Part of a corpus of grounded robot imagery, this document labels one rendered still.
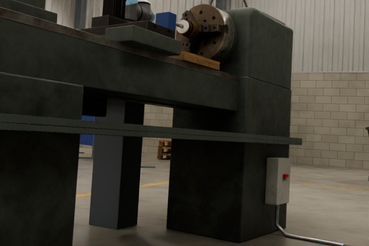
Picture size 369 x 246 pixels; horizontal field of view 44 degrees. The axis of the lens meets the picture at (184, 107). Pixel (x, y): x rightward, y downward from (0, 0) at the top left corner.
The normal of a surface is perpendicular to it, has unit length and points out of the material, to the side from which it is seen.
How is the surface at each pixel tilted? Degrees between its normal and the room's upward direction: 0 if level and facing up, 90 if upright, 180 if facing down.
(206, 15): 90
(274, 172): 90
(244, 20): 90
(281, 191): 90
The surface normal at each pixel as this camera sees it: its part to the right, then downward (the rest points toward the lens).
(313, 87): -0.40, -0.08
